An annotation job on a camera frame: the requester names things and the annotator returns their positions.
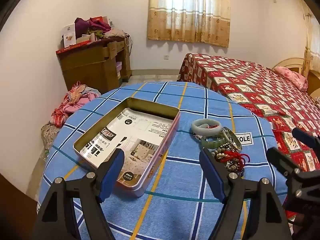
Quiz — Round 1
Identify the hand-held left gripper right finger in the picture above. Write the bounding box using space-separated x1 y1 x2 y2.
199 149 293 240

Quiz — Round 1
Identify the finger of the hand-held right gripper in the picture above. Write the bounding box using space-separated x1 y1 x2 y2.
266 147 309 180
292 127 320 152

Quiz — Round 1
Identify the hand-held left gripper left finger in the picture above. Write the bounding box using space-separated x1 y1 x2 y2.
31 149 125 240

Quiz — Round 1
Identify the brown bead bracelet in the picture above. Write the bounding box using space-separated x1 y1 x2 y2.
211 142 240 163

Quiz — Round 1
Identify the red string bracelet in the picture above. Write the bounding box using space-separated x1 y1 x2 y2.
217 150 250 166

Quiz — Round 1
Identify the green jade link bracelet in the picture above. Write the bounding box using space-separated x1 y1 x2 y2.
201 135 227 151

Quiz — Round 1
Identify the silver bangle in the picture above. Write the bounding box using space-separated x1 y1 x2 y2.
221 127 243 153

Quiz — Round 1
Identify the rectangular metal tin box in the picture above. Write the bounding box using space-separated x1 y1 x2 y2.
73 97 180 197

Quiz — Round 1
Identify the pale jade bangle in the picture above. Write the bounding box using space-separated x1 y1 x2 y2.
191 118 222 135

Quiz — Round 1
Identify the printed paper card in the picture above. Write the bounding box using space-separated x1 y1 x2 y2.
79 107 174 184

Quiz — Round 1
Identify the pink pillow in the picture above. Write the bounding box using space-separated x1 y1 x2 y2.
272 66 308 92

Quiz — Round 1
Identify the cream headboard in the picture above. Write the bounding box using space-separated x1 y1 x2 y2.
272 57 320 98

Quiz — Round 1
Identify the bed with red patterned quilt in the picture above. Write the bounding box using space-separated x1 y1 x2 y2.
177 53 320 220

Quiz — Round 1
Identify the floral fabric bag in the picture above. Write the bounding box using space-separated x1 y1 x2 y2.
41 122 60 150

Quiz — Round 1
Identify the blue plaid tablecloth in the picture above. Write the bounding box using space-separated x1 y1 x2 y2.
37 81 288 240

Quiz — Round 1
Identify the heap of pink clothes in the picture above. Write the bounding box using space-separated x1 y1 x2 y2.
51 81 102 128

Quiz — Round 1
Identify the beige sheer curtain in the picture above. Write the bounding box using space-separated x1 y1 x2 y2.
299 0 320 78

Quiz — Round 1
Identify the brown wooden desk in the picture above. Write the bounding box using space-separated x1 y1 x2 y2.
56 36 132 94

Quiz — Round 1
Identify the flat red box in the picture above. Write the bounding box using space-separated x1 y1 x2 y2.
55 42 100 54

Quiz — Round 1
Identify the white cardboard box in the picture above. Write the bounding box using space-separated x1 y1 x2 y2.
62 24 77 48

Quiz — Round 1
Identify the pile of clothes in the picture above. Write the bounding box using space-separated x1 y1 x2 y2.
74 17 125 39

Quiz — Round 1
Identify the beige patterned curtain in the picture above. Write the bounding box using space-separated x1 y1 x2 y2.
147 0 230 47

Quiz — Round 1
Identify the dark purple bead bracelet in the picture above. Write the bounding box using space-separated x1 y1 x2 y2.
226 160 246 177

